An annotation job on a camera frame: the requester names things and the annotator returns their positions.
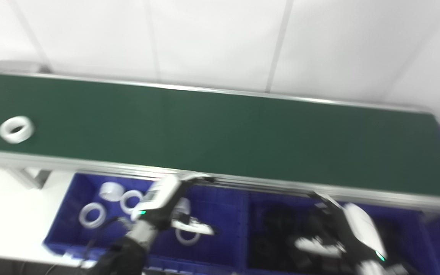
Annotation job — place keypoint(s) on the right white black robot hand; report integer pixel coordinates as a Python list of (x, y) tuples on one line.
[(363, 225)]

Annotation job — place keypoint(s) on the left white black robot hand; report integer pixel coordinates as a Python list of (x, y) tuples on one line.
[(159, 198)]

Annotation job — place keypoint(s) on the green conveyor belt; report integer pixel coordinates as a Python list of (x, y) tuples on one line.
[(220, 137)]

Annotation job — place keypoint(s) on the aluminium conveyor leg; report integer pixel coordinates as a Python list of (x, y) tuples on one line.
[(33, 177)]

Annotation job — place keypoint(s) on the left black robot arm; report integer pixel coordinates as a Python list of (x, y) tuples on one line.
[(120, 256)]

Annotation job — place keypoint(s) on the blue plastic bin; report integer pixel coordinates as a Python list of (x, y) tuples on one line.
[(414, 244), (222, 229)]

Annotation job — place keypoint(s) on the grey conveyor motor housing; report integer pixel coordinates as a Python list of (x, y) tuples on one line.
[(17, 67)]

